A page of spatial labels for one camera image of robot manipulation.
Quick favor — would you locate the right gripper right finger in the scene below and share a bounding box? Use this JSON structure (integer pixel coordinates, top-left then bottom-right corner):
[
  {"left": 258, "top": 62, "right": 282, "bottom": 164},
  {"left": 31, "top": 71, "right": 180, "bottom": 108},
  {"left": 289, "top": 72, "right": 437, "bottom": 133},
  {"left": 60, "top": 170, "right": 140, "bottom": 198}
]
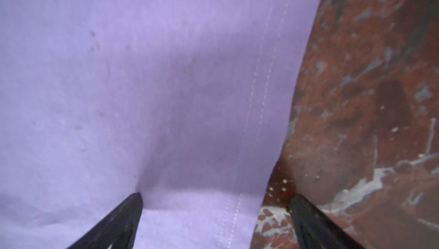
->
[{"left": 288, "top": 194, "right": 364, "bottom": 249}]

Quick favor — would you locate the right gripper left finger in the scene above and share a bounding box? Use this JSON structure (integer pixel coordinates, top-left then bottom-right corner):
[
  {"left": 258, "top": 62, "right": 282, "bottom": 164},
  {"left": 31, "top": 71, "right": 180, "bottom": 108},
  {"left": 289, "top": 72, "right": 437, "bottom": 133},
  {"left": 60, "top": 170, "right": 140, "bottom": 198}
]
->
[{"left": 68, "top": 193, "right": 143, "bottom": 249}]

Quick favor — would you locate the purple t-shirt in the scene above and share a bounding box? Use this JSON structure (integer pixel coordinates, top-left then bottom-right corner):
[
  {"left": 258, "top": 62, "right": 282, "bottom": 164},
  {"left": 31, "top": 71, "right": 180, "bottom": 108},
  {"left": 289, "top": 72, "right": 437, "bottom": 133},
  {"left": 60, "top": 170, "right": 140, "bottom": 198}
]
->
[{"left": 1, "top": 0, "right": 320, "bottom": 249}]

